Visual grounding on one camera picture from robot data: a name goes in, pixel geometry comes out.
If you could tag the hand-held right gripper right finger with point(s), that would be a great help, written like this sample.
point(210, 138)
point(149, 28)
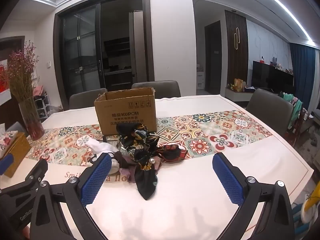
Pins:
point(228, 182)

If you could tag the glass vase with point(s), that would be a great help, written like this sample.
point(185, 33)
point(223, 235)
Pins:
point(31, 122)

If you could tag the yellow white toy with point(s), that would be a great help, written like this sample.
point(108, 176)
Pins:
point(311, 202)

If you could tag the black red patterned scarf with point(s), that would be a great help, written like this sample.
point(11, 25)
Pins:
point(172, 152)

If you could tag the blue curtain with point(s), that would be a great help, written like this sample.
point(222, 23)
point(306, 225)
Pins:
point(301, 75)

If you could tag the colourful tile pattern table runner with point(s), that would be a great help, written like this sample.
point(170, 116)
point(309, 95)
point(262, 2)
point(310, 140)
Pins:
point(215, 132)

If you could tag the dried pink flower bunch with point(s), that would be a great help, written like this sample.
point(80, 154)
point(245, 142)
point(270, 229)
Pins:
point(23, 72)

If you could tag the white shoe rack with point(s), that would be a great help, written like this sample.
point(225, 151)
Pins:
point(41, 105)

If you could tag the white floor appliance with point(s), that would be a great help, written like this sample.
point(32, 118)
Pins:
point(200, 80)

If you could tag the red wall picture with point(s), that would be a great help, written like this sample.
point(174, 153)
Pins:
point(3, 77)

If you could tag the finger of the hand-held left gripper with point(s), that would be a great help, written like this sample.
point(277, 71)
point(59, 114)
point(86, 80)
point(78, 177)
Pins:
point(5, 163)
point(37, 170)

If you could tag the white sock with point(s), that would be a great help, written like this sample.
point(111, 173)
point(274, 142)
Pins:
point(100, 146)

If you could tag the white television cabinet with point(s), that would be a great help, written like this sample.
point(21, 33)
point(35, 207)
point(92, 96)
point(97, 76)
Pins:
point(237, 95)

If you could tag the black television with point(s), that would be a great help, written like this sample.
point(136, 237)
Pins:
point(270, 76)

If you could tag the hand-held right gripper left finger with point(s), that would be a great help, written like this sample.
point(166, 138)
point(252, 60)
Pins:
point(96, 177)

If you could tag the dark sliding glass door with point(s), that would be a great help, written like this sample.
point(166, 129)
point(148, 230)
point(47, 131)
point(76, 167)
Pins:
point(80, 42)

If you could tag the yellow woven tissue box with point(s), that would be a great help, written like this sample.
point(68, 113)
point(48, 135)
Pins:
point(17, 152)

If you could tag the grey dining chair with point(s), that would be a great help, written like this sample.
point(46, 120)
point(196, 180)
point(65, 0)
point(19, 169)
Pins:
point(160, 88)
point(87, 98)
point(270, 110)

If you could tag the mauve cloth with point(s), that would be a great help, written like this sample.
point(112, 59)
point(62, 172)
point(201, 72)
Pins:
point(127, 172)

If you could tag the black gold patterned scarf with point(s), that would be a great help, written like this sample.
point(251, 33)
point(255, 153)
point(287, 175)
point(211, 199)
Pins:
point(147, 180)

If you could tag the silver refrigerator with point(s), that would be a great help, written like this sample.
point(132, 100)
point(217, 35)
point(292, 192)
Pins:
point(136, 42)

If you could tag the green garment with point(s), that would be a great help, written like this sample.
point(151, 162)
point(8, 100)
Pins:
point(293, 105)

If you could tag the brown cardboard box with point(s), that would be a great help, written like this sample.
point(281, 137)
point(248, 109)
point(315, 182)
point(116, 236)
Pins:
point(120, 110)

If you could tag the dark wooden door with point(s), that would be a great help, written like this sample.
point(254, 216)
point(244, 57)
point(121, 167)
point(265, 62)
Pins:
point(212, 55)

